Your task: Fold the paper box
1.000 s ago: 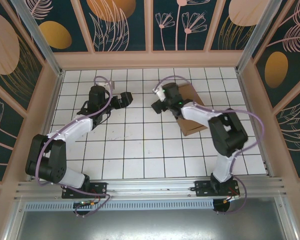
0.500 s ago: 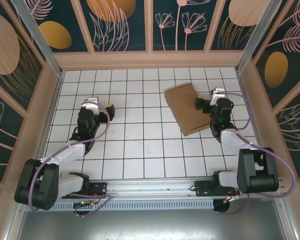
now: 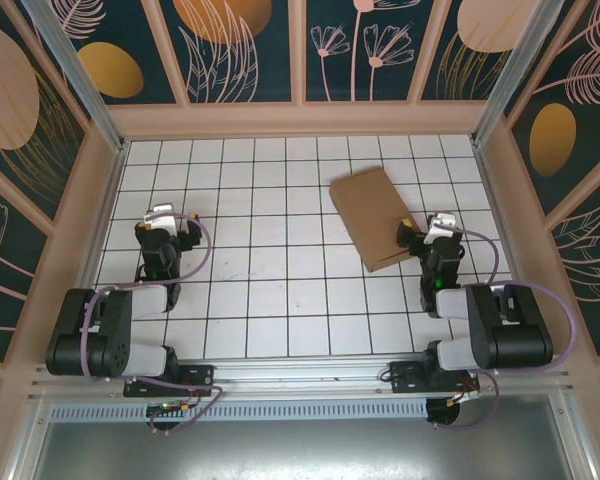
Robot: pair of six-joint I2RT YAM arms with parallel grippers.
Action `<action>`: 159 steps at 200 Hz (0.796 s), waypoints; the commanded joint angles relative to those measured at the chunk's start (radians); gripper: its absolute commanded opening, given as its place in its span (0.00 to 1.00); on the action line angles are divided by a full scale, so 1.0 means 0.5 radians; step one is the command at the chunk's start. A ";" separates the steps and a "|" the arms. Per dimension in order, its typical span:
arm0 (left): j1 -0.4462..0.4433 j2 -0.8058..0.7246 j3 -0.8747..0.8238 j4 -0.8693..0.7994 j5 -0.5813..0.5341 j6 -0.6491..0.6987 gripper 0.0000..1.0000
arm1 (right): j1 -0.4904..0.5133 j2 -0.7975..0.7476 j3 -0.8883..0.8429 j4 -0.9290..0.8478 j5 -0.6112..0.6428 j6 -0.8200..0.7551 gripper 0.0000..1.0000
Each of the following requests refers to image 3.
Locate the brown cardboard box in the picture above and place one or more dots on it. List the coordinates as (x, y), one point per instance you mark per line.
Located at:
(370, 210)

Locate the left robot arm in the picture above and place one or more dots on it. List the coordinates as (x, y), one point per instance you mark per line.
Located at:
(105, 350)

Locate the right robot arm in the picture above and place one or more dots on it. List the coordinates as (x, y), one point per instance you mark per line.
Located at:
(510, 340)

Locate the small green circuit board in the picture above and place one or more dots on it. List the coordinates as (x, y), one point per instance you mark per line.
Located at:
(167, 406)

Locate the grey metal sheet panel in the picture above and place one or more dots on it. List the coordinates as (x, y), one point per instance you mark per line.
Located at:
(300, 450)

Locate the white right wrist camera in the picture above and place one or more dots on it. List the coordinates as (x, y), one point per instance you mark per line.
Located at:
(437, 232)

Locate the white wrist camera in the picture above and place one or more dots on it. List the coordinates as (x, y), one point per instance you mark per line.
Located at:
(162, 226)
(437, 232)

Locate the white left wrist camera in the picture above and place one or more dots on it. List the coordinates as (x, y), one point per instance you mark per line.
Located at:
(162, 226)

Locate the aluminium table side rail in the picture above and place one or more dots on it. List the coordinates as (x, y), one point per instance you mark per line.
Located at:
(107, 200)
(490, 190)

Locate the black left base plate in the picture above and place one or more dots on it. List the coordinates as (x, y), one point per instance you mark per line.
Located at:
(200, 375)

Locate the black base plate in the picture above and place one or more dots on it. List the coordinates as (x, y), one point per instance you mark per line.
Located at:
(200, 375)
(405, 377)

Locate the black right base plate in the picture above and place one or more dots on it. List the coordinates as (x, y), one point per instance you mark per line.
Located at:
(405, 377)

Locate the aluminium mounting rail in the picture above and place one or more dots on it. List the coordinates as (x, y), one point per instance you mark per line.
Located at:
(300, 375)

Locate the aluminium corner post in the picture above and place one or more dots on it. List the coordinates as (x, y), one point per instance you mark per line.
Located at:
(87, 95)
(505, 80)

